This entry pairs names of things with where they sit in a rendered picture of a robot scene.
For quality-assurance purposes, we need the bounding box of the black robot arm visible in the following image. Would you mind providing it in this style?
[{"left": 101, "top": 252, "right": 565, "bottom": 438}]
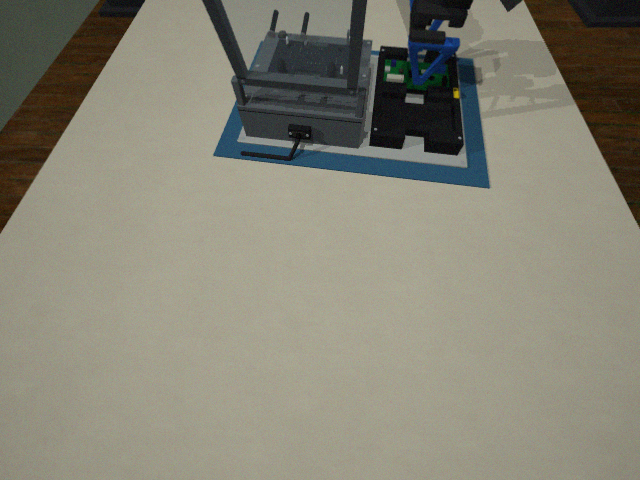
[{"left": 442, "top": 0, "right": 523, "bottom": 12}]

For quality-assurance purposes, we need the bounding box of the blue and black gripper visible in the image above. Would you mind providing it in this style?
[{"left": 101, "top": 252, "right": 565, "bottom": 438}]
[{"left": 408, "top": 0, "right": 468, "bottom": 85}]

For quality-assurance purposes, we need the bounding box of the green circuit board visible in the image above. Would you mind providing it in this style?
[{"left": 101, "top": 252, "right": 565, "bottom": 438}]
[{"left": 383, "top": 59, "right": 450, "bottom": 90}]

